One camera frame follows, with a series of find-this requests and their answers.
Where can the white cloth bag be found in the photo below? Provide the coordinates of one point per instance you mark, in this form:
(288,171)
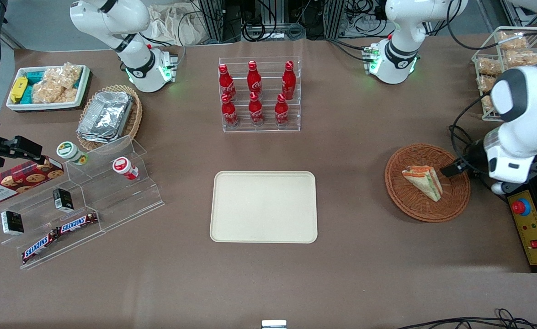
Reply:
(172,25)

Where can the foil containers in wicker basket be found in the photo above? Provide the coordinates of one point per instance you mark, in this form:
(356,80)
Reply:
(136,114)

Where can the clear bag of fried snacks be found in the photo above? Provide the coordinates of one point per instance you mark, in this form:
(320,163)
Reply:
(488,67)
(486,104)
(485,83)
(513,41)
(522,58)

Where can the red cola bottle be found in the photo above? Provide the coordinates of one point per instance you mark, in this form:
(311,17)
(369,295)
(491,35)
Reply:
(289,81)
(226,82)
(229,113)
(281,112)
(255,110)
(254,78)

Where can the brown snickers bar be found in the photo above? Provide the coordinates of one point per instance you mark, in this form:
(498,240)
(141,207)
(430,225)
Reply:
(39,246)
(77,223)

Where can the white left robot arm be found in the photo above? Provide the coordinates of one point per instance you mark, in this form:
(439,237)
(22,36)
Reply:
(396,50)

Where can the clear bag of rice crackers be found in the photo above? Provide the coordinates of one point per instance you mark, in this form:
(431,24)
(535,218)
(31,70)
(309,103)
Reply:
(51,93)
(65,75)

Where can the red tartan cookie box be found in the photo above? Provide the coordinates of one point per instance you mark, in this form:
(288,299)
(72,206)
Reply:
(17,183)

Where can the red emergency stop button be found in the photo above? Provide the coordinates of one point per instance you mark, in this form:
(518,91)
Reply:
(520,208)

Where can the teal snack pack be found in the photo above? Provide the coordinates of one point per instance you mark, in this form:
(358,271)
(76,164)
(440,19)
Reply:
(34,76)
(28,94)

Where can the clear acrylic step shelf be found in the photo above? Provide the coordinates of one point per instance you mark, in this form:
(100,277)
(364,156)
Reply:
(113,201)

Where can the small white metal block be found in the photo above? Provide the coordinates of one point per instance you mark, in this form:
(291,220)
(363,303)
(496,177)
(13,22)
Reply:
(273,324)

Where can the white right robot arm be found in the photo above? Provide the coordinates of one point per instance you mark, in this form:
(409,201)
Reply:
(135,64)

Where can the beige rectangular tray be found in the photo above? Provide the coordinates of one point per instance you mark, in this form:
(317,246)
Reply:
(259,205)

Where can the aluminium frame post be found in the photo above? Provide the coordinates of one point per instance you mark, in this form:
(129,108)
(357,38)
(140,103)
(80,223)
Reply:
(337,18)
(218,20)

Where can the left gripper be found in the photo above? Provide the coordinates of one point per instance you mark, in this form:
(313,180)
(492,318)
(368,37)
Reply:
(474,157)

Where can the clear acrylic bottle rack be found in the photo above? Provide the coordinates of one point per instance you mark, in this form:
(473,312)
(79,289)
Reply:
(269,68)

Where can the brown round wicker basket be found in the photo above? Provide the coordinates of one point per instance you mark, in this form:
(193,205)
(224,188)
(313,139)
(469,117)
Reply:
(412,205)

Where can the triangular sandwich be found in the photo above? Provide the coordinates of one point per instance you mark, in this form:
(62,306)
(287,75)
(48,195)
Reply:
(426,180)

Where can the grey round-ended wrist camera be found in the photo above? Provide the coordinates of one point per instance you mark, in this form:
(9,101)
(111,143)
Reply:
(500,188)

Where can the white rectangular snack bin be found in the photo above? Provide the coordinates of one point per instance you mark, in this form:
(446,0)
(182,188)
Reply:
(44,107)

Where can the green lid white cup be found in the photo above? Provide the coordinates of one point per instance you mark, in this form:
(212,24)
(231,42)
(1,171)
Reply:
(69,151)

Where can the yellow snack pack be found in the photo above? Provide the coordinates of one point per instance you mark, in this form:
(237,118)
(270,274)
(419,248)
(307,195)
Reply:
(18,89)

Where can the aluminium foil tray stack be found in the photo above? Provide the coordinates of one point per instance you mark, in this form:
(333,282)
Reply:
(106,116)

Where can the black appliance with yellow panel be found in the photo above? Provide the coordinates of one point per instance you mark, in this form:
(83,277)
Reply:
(531,228)

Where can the red lid white cup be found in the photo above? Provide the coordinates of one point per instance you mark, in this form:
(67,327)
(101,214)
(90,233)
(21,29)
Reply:
(123,167)

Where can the small black box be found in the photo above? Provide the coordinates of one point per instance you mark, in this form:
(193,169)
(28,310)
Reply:
(12,223)
(62,200)

